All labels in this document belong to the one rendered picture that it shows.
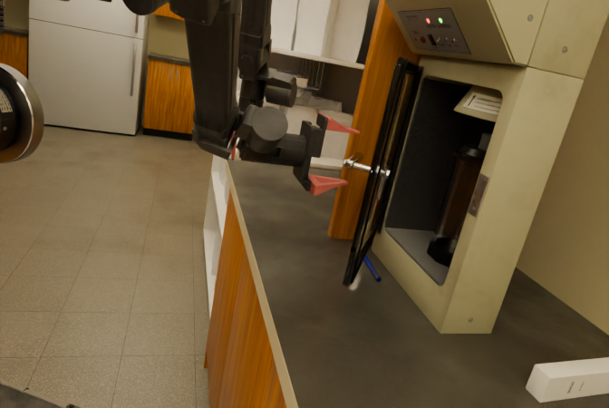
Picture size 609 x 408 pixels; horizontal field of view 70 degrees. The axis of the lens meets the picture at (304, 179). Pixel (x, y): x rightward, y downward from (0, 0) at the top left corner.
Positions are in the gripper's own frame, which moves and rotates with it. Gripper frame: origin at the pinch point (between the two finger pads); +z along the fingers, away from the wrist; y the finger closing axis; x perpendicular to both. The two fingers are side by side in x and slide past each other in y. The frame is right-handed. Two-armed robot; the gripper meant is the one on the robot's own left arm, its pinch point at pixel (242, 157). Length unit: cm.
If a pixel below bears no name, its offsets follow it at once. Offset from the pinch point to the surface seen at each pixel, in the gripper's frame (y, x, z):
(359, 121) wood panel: 24.2, -8.7, -14.1
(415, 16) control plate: 24, -24, -37
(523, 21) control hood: 29, -46, -37
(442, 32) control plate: 26, -31, -35
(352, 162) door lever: 13.6, -34.7, -10.6
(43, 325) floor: -63, 83, 109
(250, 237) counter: 3.0, -10.9, 15.8
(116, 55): -91, 442, 16
